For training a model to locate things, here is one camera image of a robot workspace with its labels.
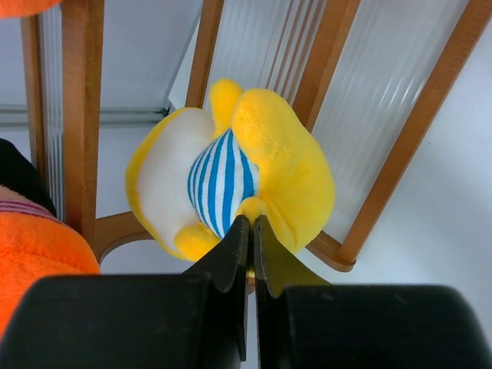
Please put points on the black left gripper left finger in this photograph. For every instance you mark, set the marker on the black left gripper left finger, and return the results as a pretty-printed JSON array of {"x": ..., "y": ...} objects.
[{"x": 195, "y": 319}]

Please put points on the yellow striped plush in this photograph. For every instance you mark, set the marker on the yellow striped plush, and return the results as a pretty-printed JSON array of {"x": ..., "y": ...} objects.
[{"x": 249, "y": 154}]

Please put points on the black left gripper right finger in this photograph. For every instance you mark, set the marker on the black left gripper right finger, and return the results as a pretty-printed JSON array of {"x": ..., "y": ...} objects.
[{"x": 305, "y": 322}]

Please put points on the wooden shelf rack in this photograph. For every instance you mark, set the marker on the wooden shelf rack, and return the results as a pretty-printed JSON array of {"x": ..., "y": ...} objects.
[{"x": 366, "y": 79}]

